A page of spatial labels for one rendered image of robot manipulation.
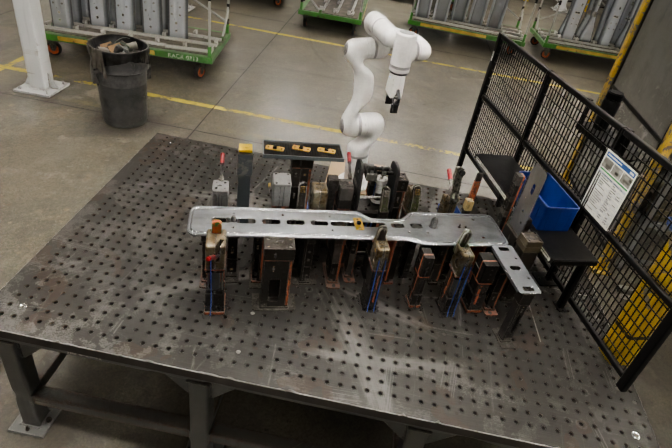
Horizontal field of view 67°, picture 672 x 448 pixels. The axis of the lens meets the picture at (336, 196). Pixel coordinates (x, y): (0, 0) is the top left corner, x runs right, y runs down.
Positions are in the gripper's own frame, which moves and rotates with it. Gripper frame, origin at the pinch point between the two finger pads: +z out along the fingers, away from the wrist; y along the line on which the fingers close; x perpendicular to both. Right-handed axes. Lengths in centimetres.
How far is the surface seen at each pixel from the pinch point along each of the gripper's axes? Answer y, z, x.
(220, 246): 49, 39, -68
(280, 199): 13, 41, -44
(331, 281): 31, 73, -20
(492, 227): 25, 45, 52
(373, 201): 5.4, 46.1, -0.1
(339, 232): 31, 45, -20
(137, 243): 6, 75, -107
